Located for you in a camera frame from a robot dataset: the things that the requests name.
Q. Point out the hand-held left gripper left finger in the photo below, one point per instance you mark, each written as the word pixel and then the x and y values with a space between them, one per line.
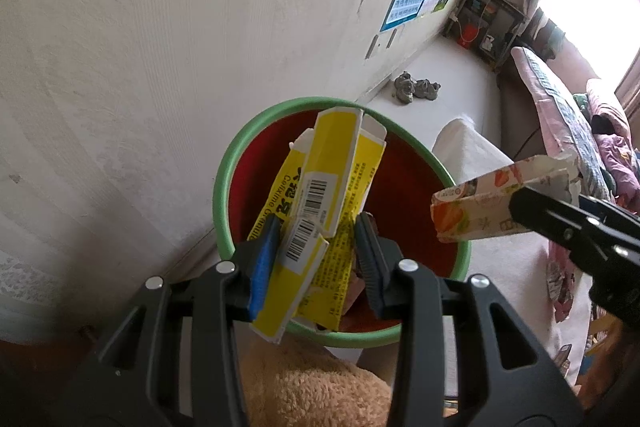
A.
pixel 262 267

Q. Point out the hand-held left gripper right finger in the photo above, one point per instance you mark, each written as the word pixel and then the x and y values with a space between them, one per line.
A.
pixel 367 257

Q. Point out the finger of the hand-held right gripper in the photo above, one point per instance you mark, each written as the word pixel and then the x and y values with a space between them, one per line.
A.
pixel 617 217
pixel 545 217

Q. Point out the fruit print carton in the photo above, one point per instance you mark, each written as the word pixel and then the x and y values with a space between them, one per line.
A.
pixel 475 212

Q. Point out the green and red trash bin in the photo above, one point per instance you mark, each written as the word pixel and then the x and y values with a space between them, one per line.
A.
pixel 415 187

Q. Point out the yellow medicine box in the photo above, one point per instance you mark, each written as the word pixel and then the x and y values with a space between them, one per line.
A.
pixel 325 157

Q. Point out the pink duvet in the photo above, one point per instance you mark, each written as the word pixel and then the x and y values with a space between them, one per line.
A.
pixel 615 147

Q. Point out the tan plush blanket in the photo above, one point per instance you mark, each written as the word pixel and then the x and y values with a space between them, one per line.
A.
pixel 310 387

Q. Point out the grey shoe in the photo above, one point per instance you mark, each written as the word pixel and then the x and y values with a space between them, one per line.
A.
pixel 427 89
pixel 404 87

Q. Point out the dark clothes pile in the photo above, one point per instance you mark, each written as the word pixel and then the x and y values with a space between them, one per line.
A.
pixel 547 32

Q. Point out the orange bucket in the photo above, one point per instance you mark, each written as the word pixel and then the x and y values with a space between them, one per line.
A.
pixel 467 37

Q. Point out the dark corner shelf unit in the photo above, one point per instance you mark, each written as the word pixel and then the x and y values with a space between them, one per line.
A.
pixel 495 7

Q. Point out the white wall socket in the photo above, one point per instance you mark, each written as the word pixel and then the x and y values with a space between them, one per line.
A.
pixel 393 38
pixel 373 47

